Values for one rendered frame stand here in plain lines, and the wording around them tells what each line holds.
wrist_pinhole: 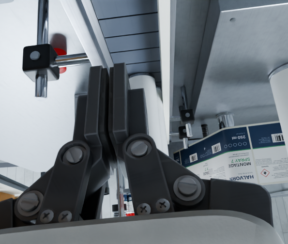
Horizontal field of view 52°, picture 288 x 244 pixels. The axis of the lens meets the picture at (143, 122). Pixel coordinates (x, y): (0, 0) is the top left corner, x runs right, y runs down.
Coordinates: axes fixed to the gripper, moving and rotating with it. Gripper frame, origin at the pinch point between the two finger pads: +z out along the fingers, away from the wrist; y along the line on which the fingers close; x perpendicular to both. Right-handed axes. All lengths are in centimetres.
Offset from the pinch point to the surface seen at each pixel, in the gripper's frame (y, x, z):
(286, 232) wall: 202, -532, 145
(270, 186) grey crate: 90, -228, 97
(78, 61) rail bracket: -5.4, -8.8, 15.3
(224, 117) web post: 18, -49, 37
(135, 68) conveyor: -0.9, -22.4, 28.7
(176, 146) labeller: 7, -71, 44
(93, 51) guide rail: -3.4, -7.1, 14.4
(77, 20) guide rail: -3.6, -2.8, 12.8
